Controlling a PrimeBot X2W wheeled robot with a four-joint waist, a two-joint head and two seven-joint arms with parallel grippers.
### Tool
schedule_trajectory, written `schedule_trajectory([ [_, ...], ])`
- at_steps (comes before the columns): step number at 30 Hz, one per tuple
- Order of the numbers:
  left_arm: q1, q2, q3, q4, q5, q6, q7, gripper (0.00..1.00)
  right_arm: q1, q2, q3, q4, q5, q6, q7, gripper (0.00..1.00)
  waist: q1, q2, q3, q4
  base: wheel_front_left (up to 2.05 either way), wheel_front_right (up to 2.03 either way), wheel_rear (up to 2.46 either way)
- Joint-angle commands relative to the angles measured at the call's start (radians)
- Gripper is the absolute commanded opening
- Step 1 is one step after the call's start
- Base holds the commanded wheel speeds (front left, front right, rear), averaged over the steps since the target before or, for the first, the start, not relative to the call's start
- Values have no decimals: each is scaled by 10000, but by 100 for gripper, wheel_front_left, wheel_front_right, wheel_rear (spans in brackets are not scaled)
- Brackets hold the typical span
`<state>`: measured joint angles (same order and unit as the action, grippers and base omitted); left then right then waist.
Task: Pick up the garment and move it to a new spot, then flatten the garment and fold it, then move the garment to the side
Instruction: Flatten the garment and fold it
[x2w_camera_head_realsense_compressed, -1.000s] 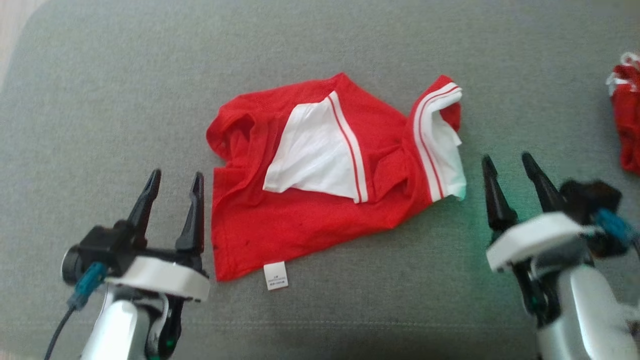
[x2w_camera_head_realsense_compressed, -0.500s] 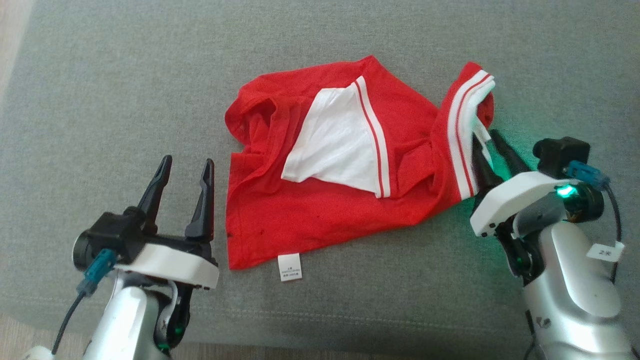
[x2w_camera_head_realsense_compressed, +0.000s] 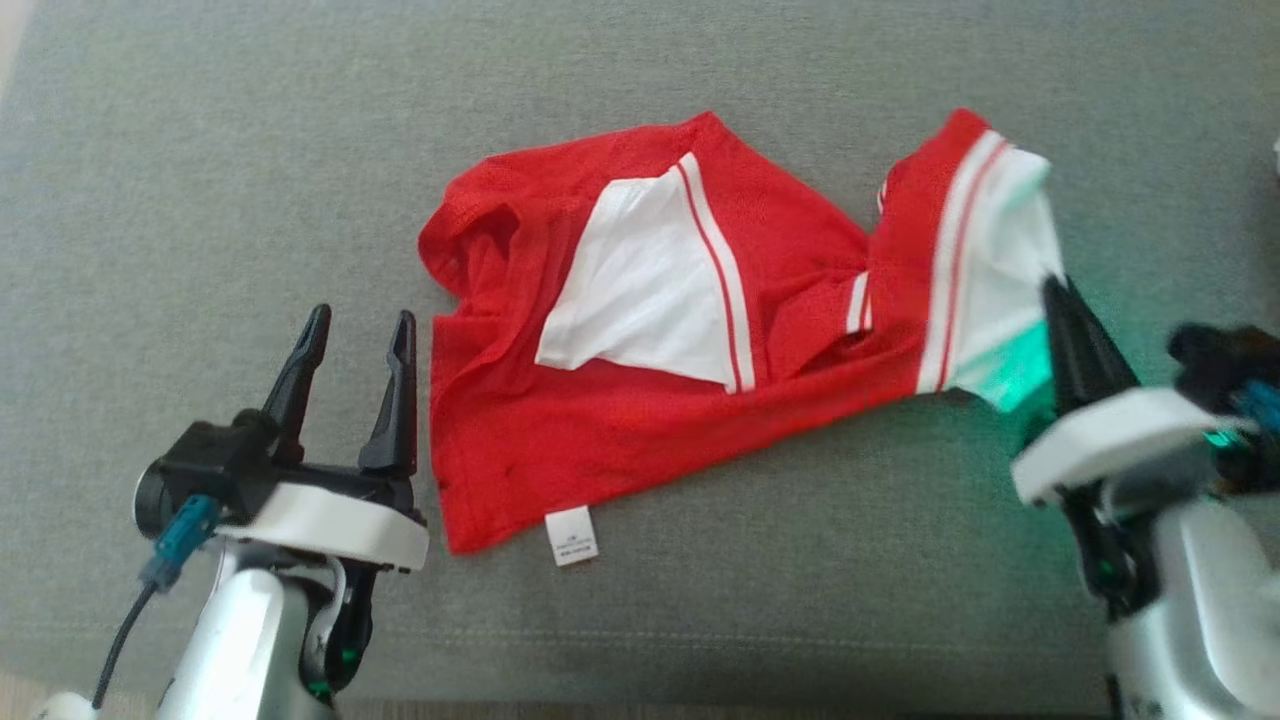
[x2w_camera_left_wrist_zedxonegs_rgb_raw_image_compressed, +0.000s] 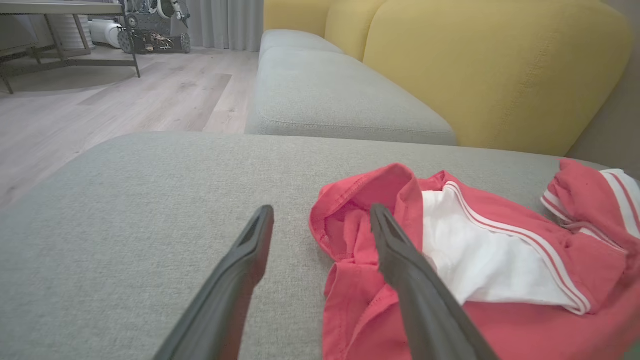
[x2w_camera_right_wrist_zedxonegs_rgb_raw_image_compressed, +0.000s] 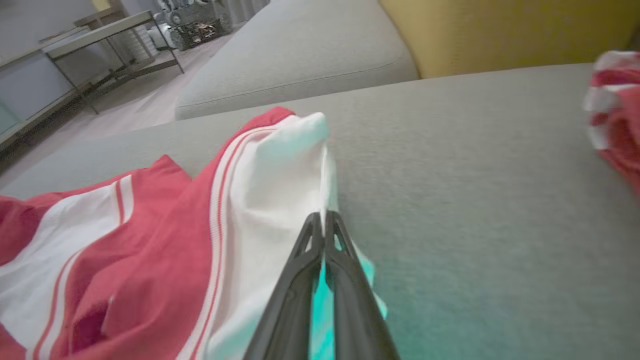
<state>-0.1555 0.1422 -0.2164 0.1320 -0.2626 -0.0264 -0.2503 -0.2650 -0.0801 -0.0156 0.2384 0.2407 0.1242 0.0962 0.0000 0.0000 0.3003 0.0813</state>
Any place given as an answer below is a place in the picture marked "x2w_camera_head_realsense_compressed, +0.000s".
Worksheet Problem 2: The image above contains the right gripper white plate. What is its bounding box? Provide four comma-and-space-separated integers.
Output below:
1010, 275, 1253, 507

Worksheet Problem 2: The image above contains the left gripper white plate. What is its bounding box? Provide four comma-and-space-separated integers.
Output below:
215, 304, 432, 574

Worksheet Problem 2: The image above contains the red and white jersey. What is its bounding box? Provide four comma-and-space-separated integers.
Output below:
417, 107, 1067, 569

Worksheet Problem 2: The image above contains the wide grey sofa seat cushion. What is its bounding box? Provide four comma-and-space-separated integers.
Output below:
0, 0, 1280, 713

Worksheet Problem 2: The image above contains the right camera cable blue plug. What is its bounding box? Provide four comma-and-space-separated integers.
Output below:
1234, 378, 1280, 435

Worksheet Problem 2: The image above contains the camera cable blue plug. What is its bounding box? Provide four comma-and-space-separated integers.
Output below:
92, 494, 223, 713
1234, 378, 1280, 435

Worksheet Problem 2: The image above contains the left camera cable blue plug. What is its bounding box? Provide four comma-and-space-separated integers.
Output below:
92, 494, 223, 713

